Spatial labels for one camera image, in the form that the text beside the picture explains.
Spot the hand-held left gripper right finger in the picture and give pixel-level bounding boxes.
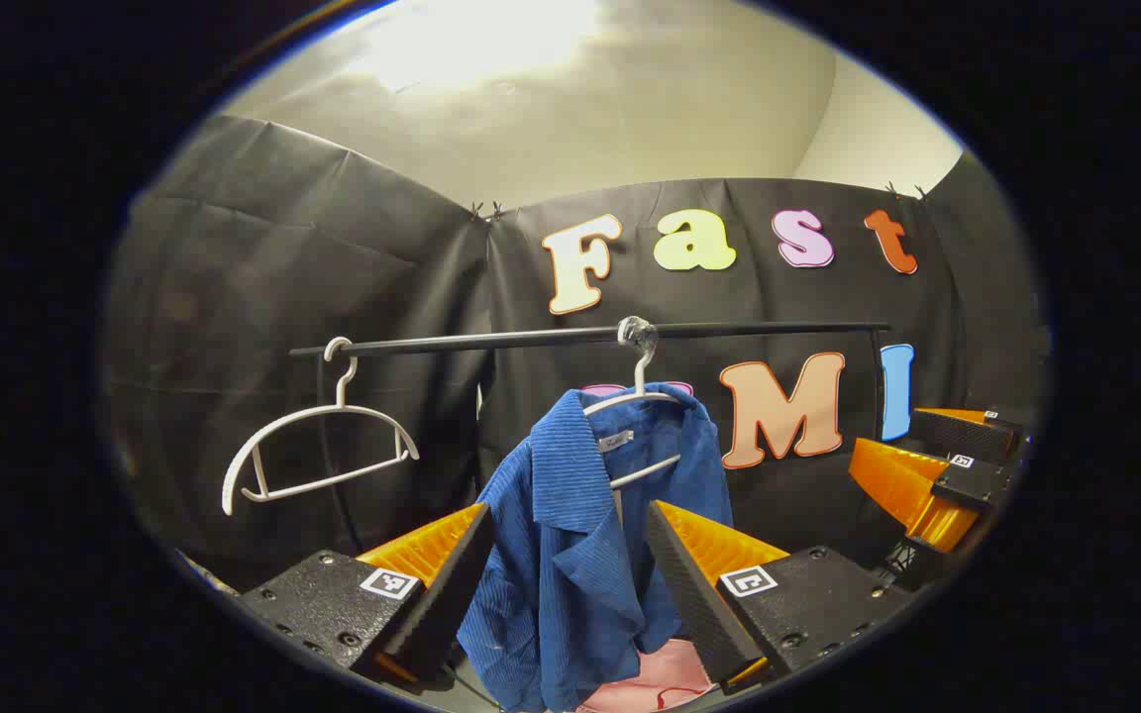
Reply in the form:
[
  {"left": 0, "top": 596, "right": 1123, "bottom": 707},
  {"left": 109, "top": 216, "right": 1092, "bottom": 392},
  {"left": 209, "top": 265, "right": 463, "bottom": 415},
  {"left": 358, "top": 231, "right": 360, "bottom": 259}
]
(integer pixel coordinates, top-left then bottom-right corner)
[{"left": 645, "top": 500, "right": 913, "bottom": 694}]

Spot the white hanger with taped hook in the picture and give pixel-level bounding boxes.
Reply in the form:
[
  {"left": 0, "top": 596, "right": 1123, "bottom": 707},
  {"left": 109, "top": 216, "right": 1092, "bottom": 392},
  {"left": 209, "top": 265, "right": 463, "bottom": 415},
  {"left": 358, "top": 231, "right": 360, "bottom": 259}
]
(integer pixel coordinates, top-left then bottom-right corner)
[{"left": 580, "top": 317, "right": 690, "bottom": 493}]

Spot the pink laundry hamper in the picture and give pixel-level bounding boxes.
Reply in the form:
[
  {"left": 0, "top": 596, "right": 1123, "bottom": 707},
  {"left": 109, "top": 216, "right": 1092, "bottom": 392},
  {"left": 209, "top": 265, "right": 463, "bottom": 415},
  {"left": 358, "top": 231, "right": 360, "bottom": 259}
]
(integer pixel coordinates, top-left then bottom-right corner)
[{"left": 575, "top": 639, "right": 720, "bottom": 713}]

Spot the black clothes rail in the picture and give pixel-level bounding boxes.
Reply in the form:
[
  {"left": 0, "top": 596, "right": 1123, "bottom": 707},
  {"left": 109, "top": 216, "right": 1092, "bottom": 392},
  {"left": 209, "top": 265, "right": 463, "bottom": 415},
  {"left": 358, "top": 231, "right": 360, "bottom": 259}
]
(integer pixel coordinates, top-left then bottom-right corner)
[{"left": 289, "top": 319, "right": 893, "bottom": 531}]

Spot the blue corduroy shirt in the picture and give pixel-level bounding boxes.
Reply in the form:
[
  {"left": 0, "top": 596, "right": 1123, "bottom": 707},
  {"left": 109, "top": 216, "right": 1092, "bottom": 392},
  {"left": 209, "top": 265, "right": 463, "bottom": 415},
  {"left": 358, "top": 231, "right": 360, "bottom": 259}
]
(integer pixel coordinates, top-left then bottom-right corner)
[{"left": 457, "top": 384, "right": 735, "bottom": 712}]

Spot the white plastic hanger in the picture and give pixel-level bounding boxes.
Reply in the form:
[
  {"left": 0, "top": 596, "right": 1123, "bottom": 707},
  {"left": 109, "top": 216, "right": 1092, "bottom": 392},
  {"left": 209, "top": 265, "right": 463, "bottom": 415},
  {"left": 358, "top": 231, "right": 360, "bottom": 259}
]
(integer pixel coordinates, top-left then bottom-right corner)
[{"left": 222, "top": 337, "right": 421, "bottom": 516}]

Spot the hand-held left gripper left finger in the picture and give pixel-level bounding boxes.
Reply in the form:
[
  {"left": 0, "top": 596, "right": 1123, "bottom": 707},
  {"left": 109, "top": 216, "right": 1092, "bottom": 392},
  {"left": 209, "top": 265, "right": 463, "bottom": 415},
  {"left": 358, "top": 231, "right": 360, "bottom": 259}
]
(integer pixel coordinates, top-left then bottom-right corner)
[{"left": 239, "top": 502, "right": 497, "bottom": 684}]

